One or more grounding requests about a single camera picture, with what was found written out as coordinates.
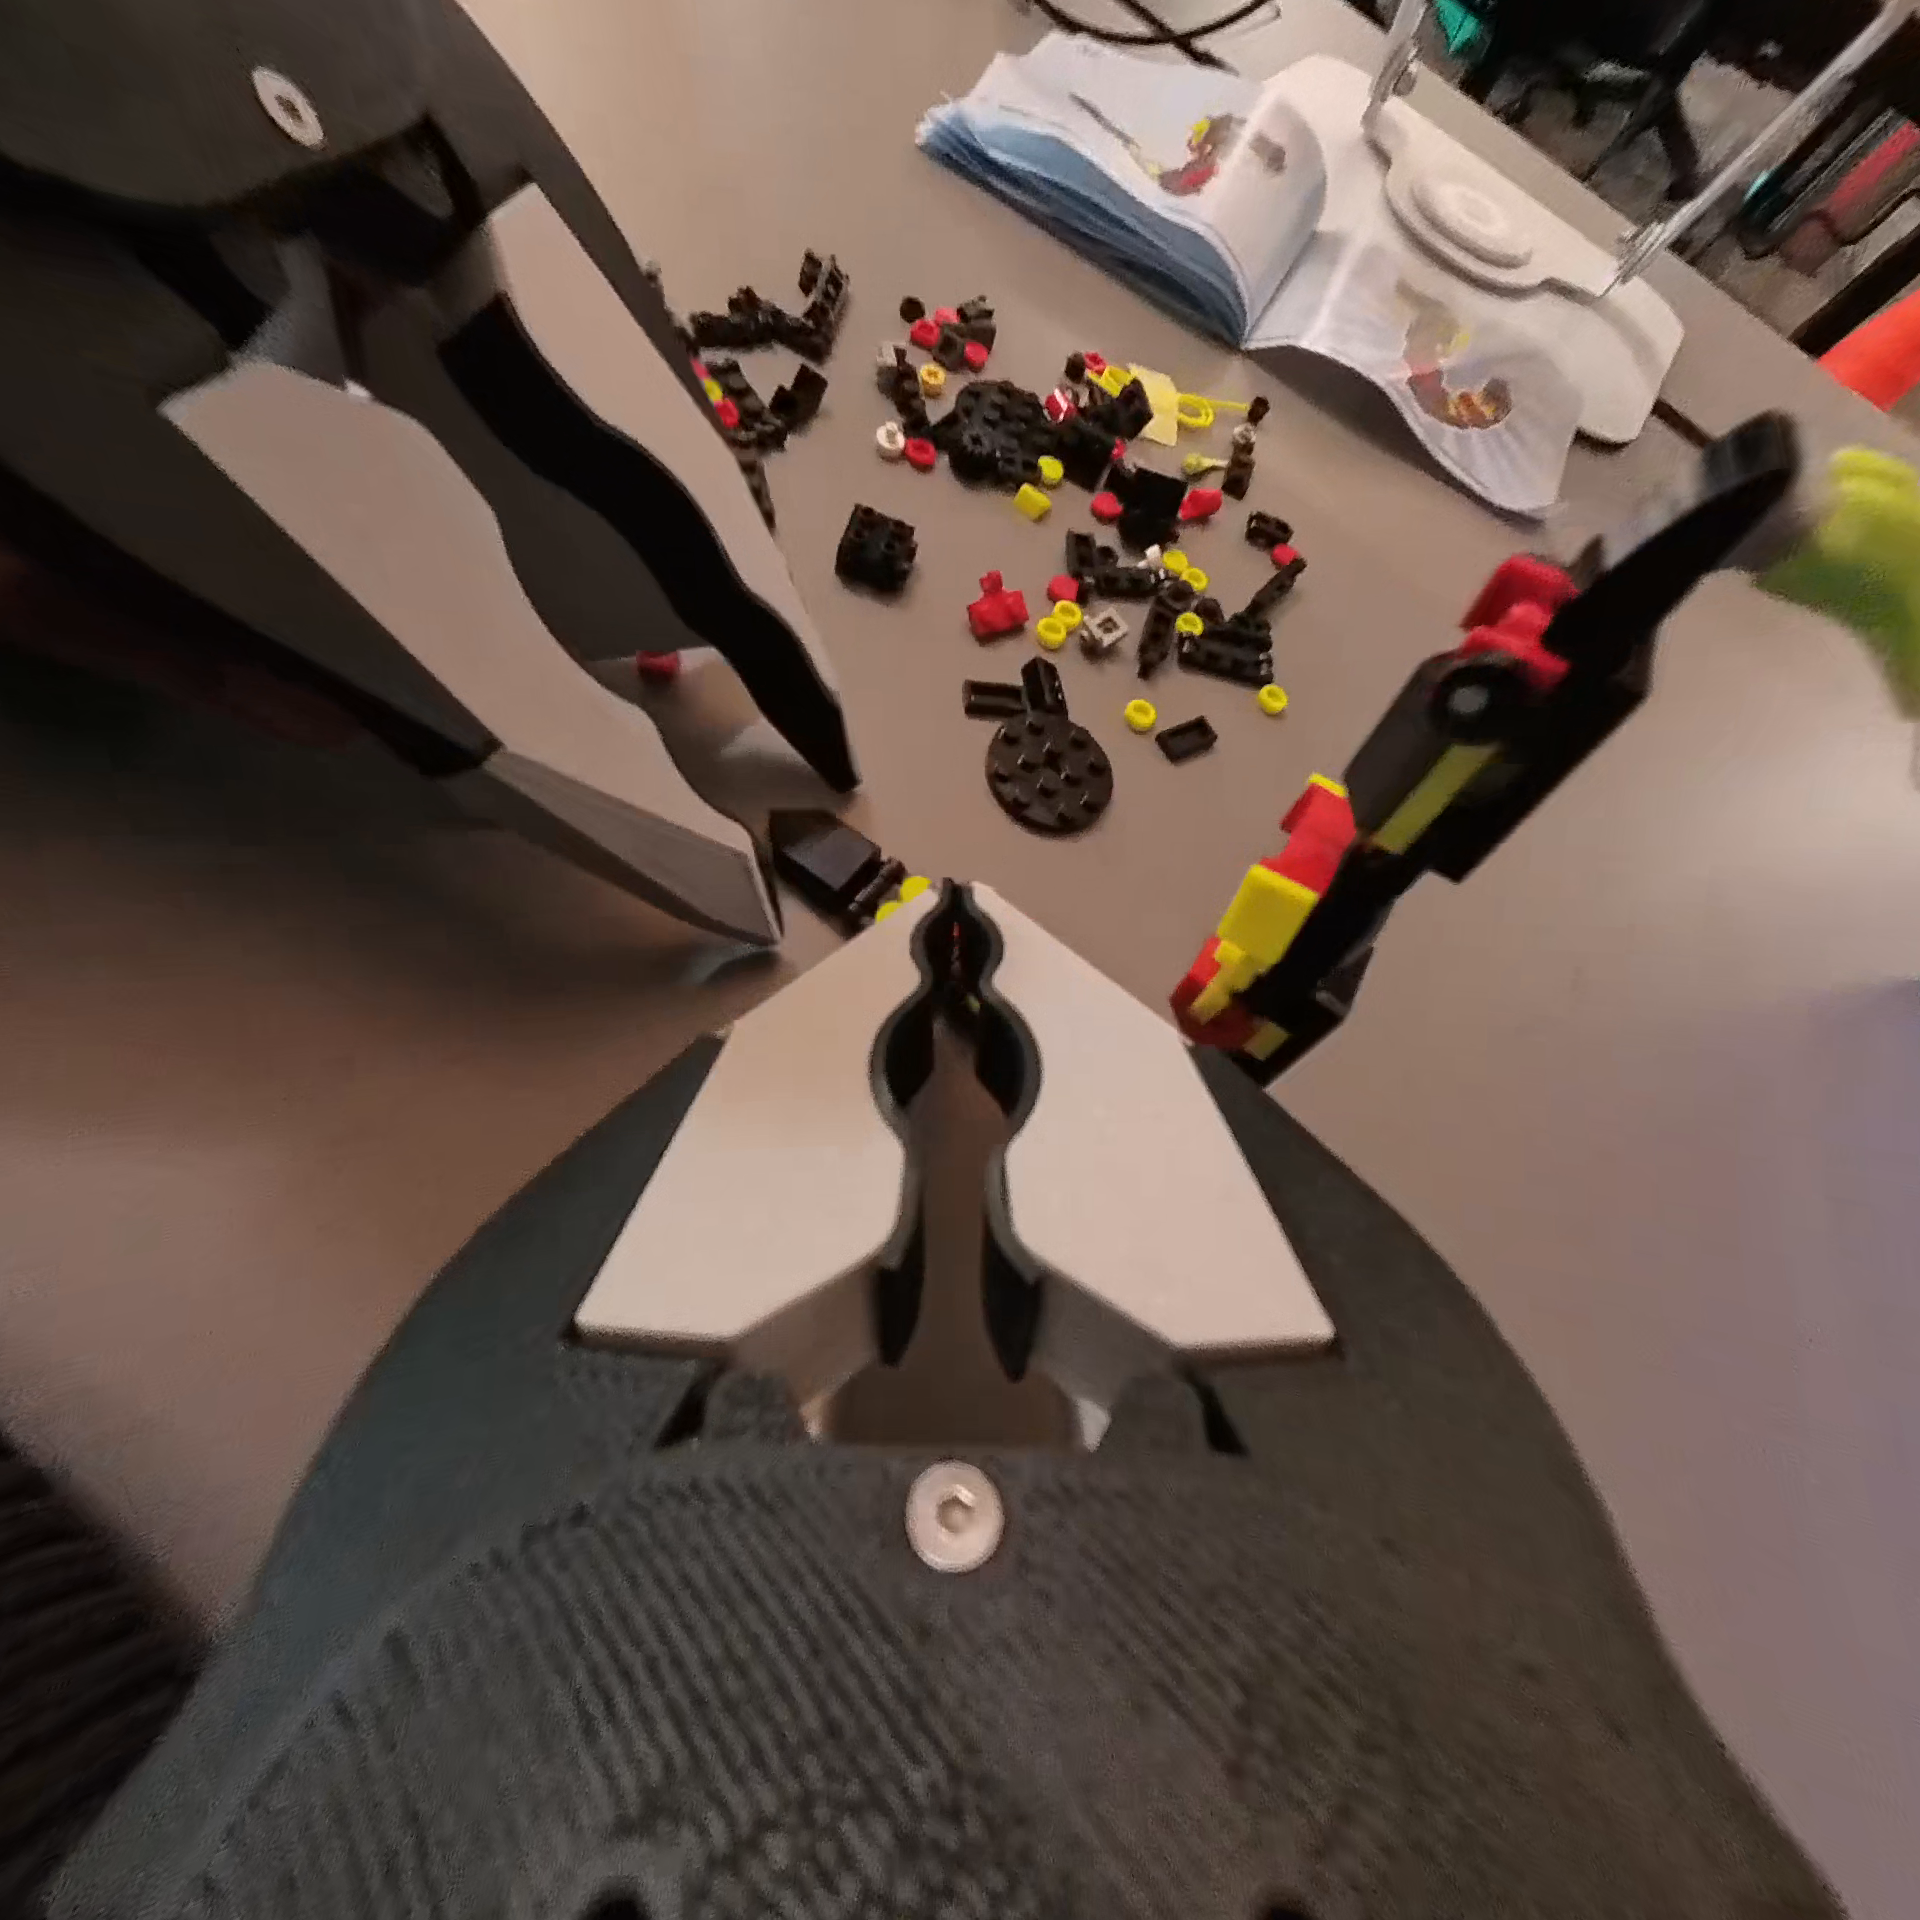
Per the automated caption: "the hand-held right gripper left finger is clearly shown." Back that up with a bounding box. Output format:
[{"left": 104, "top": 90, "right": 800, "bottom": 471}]
[{"left": 575, "top": 882, "right": 962, "bottom": 1362}]

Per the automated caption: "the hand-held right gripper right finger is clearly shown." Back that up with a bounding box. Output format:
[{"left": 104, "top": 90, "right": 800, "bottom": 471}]
[{"left": 945, "top": 882, "right": 1338, "bottom": 1376}]

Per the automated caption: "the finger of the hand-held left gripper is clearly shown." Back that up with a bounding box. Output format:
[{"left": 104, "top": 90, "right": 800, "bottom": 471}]
[
  {"left": 432, "top": 184, "right": 864, "bottom": 799},
  {"left": 154, "top": 358, "right": 790, "bottom": 954}
]

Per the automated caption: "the red yellow black lego snake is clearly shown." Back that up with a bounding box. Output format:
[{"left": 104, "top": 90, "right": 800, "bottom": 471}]
[{"left": 769, "top": 774, "right": 1398, "bottom": 1089}]

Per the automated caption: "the pile of lego pieces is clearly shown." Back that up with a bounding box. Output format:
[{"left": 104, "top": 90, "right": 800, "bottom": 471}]
[{"left": 682, "top": 248, "right": 1311, "bottom": 771}]

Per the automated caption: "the black round lego plate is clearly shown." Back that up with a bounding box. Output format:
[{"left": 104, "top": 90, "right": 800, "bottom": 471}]
[{"left": 985, "top": 708, "right": 1115, "bottom": 838}]

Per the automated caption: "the lego instruction booklet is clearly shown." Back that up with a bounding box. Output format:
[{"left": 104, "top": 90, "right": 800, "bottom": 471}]
[{"left": 919, "top": 32, "right": 1593, "bottom": 520}]

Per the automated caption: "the white document stand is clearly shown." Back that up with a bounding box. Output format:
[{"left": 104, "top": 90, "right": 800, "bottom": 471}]
[{"left": 1275, "top": 0, "right": 1920, "bottom": 449}]

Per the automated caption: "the black cable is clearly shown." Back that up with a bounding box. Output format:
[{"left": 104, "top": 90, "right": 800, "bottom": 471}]
[{"left": 1035, "top": 0, "right": 1279, "bottom": 68}]

